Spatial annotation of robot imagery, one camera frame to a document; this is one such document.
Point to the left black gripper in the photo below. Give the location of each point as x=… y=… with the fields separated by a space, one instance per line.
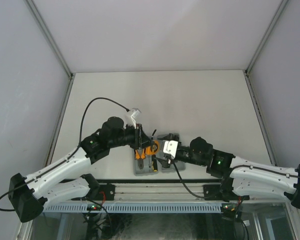
x=140 y=140

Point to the orange tape measure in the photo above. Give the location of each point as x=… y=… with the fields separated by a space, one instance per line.
x=154 y=148

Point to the orange black pliers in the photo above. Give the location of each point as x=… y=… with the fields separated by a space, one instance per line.
x=140 y=156

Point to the black yellow screwdriver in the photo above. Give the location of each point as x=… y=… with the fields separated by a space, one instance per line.
x=154 y=166

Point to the grey plastic tool case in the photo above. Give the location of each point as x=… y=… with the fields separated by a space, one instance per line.
x=158 y=157

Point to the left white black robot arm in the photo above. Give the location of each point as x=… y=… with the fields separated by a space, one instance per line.
x=30 y=195

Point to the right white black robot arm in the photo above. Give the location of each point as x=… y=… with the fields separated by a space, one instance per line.
x=238 y=176

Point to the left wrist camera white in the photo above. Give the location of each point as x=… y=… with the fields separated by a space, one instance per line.
x=131 y=116

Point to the aluminium front rail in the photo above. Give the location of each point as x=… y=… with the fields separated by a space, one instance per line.
x=151 y=191

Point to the blue slotted cable duct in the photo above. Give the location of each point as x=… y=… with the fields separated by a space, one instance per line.
x=136 y=208

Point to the left aluminium frame post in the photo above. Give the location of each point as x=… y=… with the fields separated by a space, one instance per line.
x=43 y=27

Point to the aluminium frame post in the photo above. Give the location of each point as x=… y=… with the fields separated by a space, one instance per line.
x=43 y=27
x=267 y=34

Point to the right aluminium frame post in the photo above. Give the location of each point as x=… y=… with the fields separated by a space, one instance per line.
x=267 y=34

